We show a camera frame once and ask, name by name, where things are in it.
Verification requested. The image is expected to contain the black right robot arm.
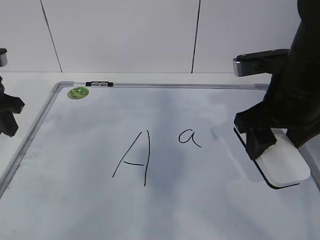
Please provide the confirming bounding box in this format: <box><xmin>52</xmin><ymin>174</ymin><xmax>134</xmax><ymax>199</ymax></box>
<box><xmin>233</xmin><ymin>0</ymin><xmax>320</xmax><ymax>160</ymax></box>

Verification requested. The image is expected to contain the round green magnet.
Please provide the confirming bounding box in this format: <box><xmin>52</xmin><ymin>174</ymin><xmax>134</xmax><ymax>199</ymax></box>
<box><xmin>67</xmin><ymin>86</ymin><xmax>90</xmax><ymax>100</ymax></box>

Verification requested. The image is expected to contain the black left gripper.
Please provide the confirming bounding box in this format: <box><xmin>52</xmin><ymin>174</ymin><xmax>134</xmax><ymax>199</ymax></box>
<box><xmin>0</xmin><ymin>77</ymin><xmax>25</xmax><ymax>137</ymax></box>

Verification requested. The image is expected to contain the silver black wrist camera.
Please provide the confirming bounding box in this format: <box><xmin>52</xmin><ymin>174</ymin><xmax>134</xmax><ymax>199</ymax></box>
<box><xmin>232</xmin><ymin>49</ymin><xmax>290</xmax><ymax>77</ymax></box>
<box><xmin>0</xmin><ymin>48</ymin><xmax>8</xmax><ymax>67</ymax></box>

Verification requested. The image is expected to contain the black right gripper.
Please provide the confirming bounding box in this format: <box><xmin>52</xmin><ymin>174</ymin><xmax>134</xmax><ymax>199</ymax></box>
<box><xmin>234</xmin><ymin>82</ymin><xmax>320</xmax><ymax>161</ymax></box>

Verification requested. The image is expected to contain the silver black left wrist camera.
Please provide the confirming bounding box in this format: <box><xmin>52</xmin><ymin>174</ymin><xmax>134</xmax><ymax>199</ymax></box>
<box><xmin>0</xmin><ymin>48</ymin><xmax>8</xmax><ymax>67</ymax></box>

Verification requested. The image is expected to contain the white board with aluminium frame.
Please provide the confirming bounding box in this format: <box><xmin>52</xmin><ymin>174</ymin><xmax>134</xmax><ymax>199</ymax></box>
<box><xmin>0</xmin><ymin>84</ymin><xmax>320</xmax><ymax>240</ymax></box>

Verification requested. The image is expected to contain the white board eraser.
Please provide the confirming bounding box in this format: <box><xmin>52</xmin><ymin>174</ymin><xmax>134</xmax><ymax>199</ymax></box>
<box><xmin>239</xmin><ymin>128</ymin><xmax>311</xmax><ymax>190</ymax></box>

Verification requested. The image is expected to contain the black and clear frame clip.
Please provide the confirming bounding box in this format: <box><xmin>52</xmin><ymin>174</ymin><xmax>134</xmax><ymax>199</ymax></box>
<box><xmin>85</xmin><ymin>81</ymin><xmax>114</xmax><ymax>87</ymax></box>

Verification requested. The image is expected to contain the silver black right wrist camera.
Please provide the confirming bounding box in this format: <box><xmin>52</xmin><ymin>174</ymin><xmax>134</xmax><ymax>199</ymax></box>
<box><xmin>232</xmin><ymin>49</ymin><xmax>290</xmax><ymax>77</ymax></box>

